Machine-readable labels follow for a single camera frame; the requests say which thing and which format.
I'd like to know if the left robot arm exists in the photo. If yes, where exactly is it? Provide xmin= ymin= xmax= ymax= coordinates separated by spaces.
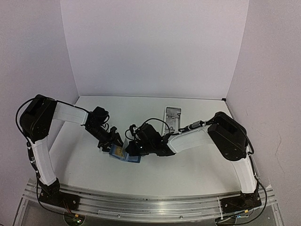
xmin=15 ymin=95 xmax=124 ymax=212

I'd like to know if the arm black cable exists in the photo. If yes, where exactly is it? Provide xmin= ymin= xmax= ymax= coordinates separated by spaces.
xmin=124 ymin=117 xmax=171 ymax=139
xmin=14 ymin=97 xmax=36 ymax=142

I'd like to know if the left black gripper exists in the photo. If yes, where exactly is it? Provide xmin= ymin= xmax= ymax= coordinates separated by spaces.
xmin=85 ymin=124 xmax=125 ymax=153

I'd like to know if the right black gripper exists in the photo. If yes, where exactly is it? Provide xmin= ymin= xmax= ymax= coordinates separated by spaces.
xmin=126 ymin=141 xmax=154 ymax=157

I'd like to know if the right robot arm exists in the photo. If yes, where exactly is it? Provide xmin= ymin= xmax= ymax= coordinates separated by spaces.
xmin=125 ymin=112 xmax=262 ymax=213

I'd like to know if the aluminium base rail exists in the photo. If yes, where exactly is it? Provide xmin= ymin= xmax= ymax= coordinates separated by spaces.
xmin=13 ymin=179 xmax=284 ymax=226

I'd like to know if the blue card holder wallet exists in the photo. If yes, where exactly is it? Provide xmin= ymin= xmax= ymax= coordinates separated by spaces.
xmin=109 ymin=145 xmax=141 ymax=163

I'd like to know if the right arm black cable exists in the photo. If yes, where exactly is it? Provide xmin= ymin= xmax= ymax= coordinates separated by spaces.
xmin=124 ymin=117 xmax=171 ymax=139

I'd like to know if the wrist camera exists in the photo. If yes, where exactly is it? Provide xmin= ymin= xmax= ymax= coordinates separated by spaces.
xmin=129 ymin=124 xmax=137 ymax=137
xmin=109 ymin=126 xmax=117 ymax=137

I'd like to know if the white plastic tray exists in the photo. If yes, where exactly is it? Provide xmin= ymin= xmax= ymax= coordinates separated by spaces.
xmin=161 ymin=106 xmax=182 ymax=135

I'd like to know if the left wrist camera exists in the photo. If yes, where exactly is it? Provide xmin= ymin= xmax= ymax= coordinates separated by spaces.
xmin=109 ymin=126 xmax=117 ymax=137

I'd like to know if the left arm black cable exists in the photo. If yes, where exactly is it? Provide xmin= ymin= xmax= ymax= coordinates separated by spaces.
xmin=14 ymin=97 xmax=36 ymax=142

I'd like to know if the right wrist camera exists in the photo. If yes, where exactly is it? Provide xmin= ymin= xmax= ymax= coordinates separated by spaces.
xmin=129 ymin=124 xmax=137 ymax=137

